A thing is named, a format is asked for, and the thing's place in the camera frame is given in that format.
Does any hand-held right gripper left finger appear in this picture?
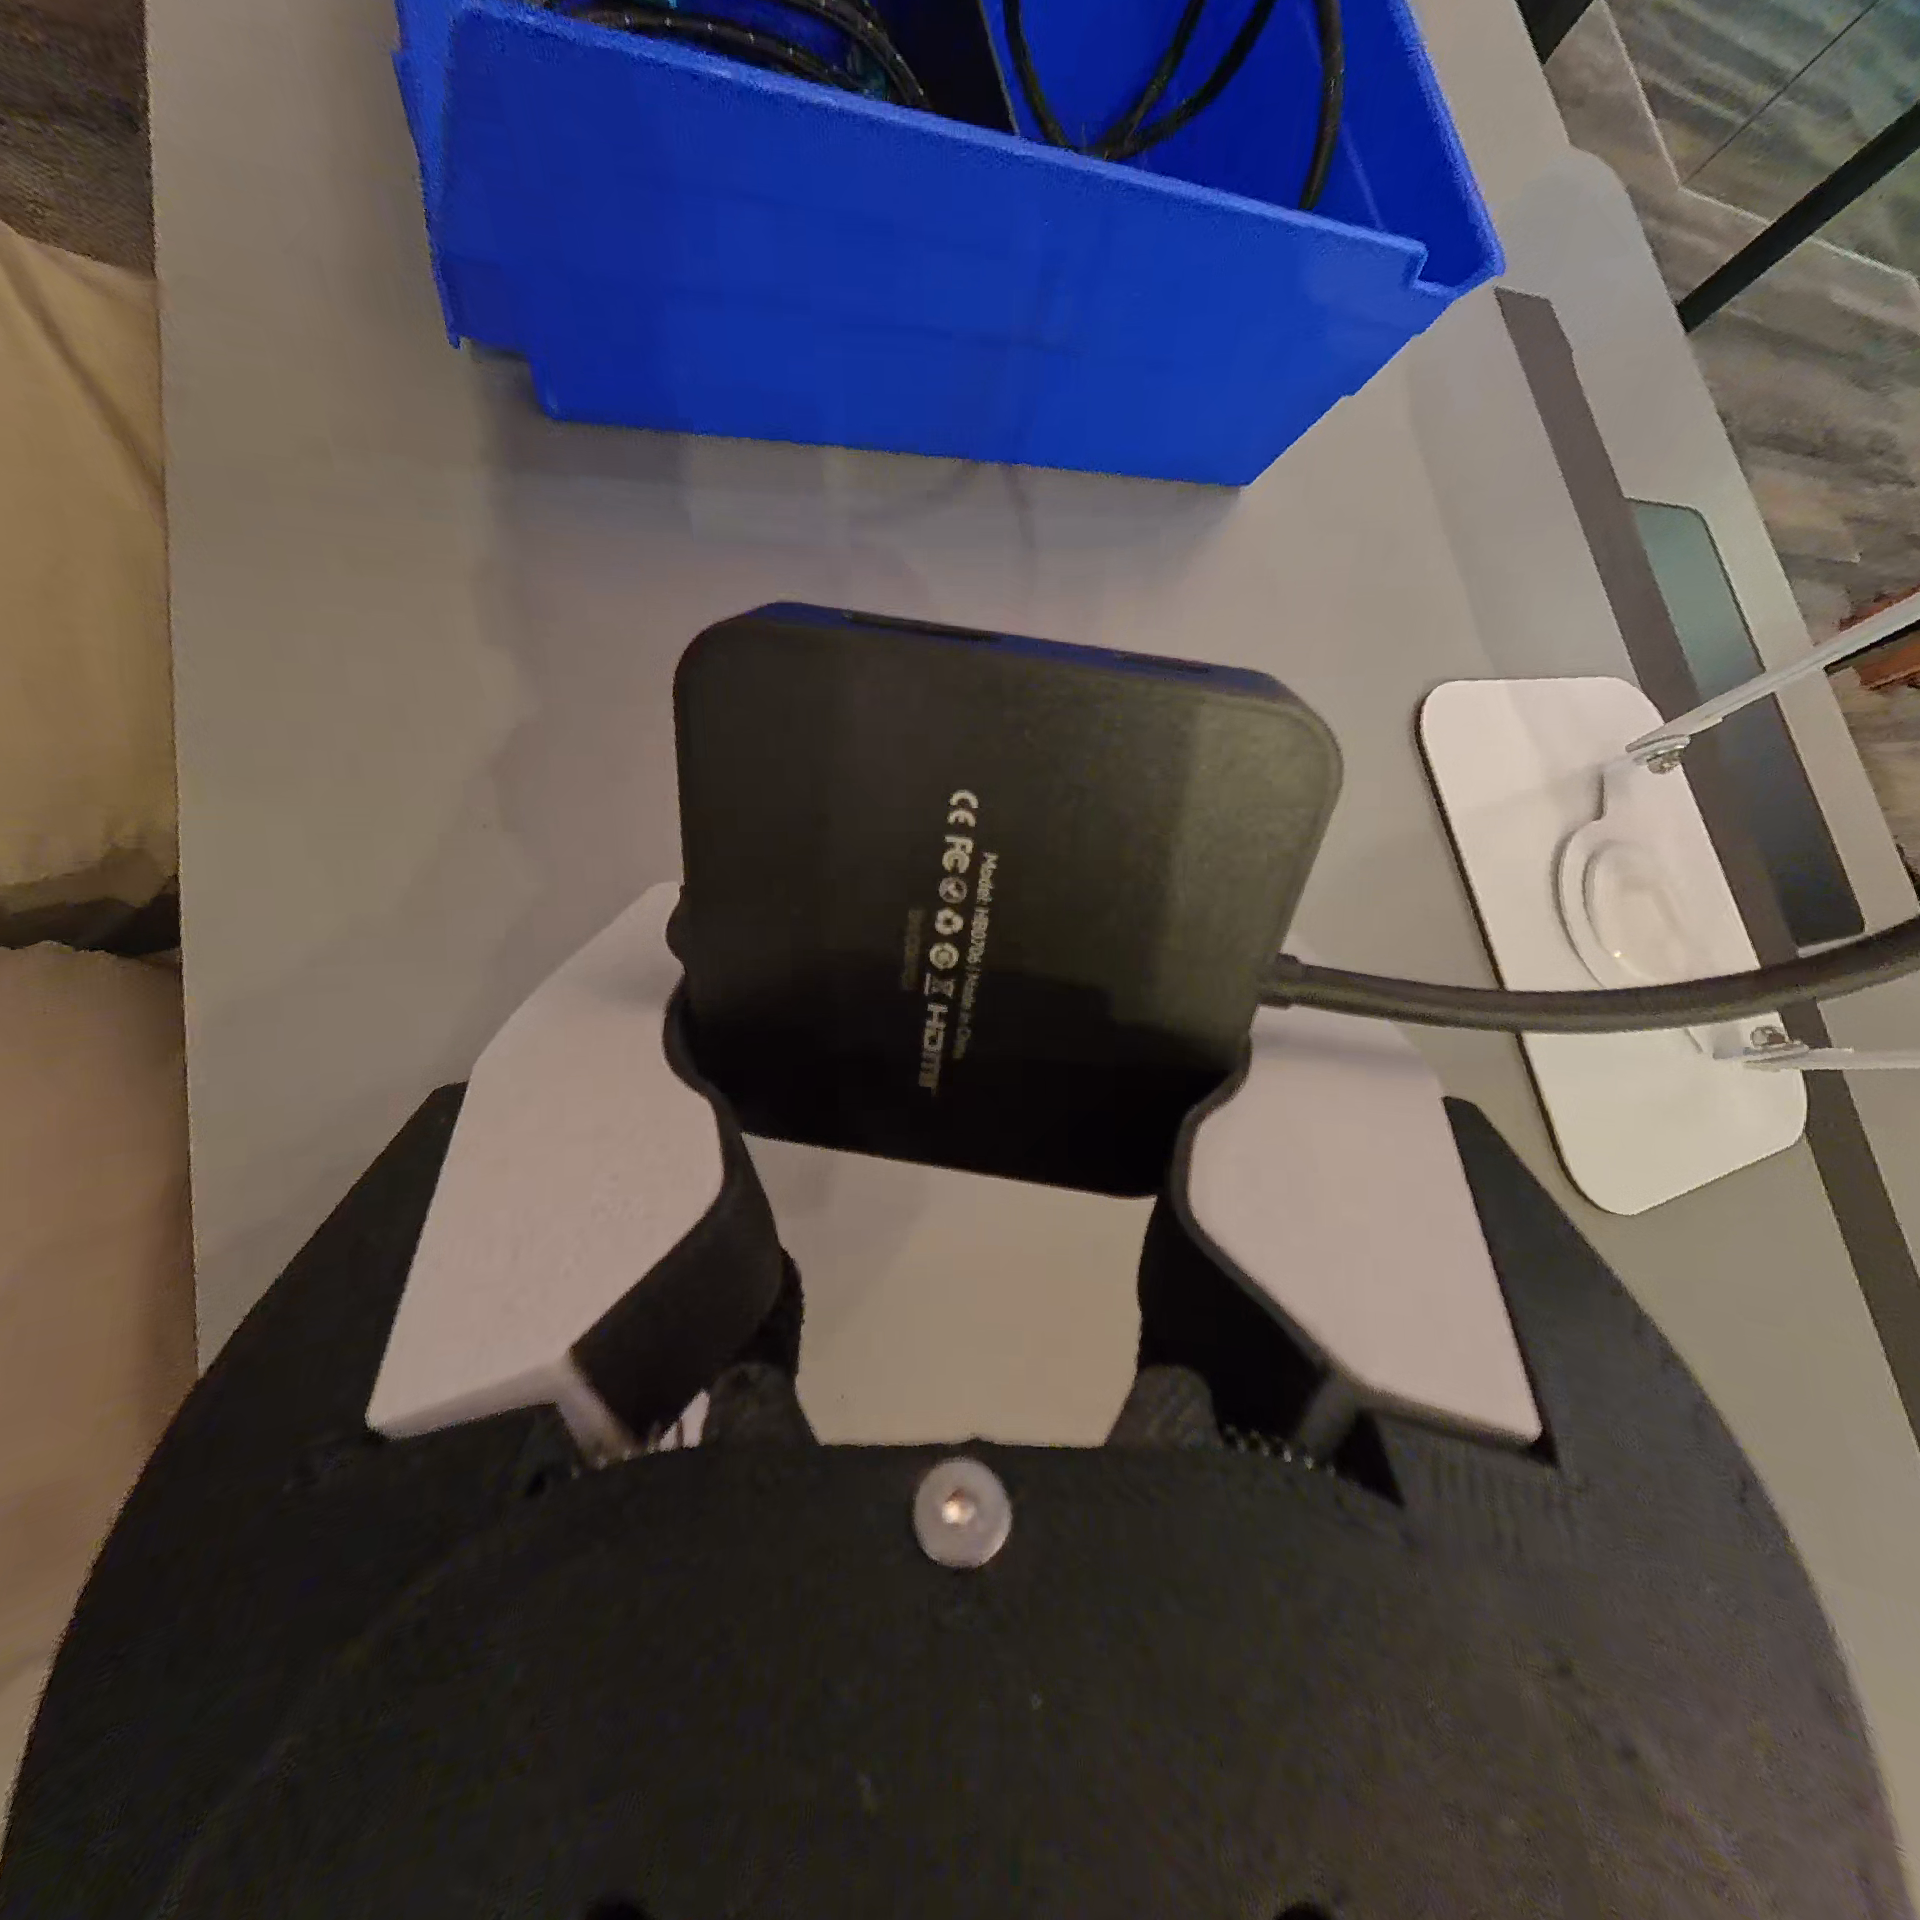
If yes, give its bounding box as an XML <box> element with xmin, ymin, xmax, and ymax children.
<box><xmin>364</xmin><ymin>882</ymin><xmax>804</xmax><ymax>1459</ymax></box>

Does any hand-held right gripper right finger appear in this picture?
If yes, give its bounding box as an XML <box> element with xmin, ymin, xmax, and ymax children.
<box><xmin>1134</xmin><ymin>1032</ymin><xmax>1551</xmax><ymax>1454</ymax></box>

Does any black hub cable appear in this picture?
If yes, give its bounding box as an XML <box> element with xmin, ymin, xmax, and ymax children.
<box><xmin>1253</xmin><ymin>918</ymin><xmax>1920</xmax><ymax>1052</ymax></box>

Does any black usb hub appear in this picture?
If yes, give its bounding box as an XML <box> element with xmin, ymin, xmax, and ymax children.
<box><xmin>671</xmin><ymin>599</ymin><xmax>1345</xmax><ymax>1200</ymax></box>

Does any blue plastic bin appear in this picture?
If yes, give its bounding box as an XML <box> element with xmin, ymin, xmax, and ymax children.
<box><xmin>392</xmin><ymin>0</ymin><xmax>1506</xmax><ymax>489</ymax></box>

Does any silver metal rod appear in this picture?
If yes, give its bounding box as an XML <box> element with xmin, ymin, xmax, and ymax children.
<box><xmin>1747</xmin><ymin>1026</ymin><xmax>1920</xmax><ymax>1076</ymax></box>
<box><xmin>1627</xmin><ymin>592</ymin><xmax>1920</xmax><ymax>774</ymax></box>

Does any beige cushion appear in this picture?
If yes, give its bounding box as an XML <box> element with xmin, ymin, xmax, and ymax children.
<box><xmin>0</xmin><ymin>223</ymin><xmax>187</xmax><ymax>950</ymax></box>

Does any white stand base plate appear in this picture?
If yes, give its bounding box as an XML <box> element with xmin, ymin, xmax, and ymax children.
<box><xmin>1416</xmin><ymin>678</ymin><xmax>1811</xmax><ymax>1218</ymax></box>

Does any black metal frame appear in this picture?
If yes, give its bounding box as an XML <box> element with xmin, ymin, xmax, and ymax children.
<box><xmin>1676</xmin><ymin>111</ymin><xmax>1920</xmax><ymax>335</ymax></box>

